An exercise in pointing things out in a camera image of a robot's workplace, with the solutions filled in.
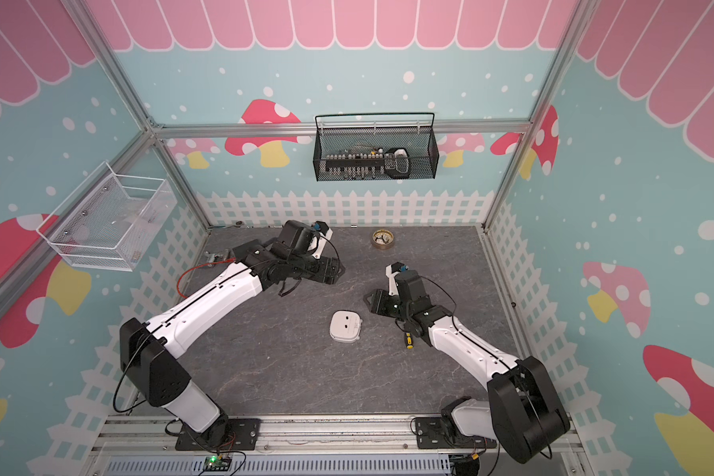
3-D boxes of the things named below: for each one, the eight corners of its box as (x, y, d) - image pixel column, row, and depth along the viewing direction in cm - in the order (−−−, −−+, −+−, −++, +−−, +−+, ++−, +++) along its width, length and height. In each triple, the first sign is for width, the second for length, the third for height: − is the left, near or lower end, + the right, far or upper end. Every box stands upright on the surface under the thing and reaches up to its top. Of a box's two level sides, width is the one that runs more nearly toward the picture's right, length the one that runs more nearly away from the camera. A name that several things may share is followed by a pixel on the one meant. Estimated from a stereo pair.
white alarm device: (329, 342, 92) (328, 337, 89) (332, 316, 98) (330, 310, 94) (362, 342, 92) (362, 337, 89) (362, 316, 97) (362, 310, 94)
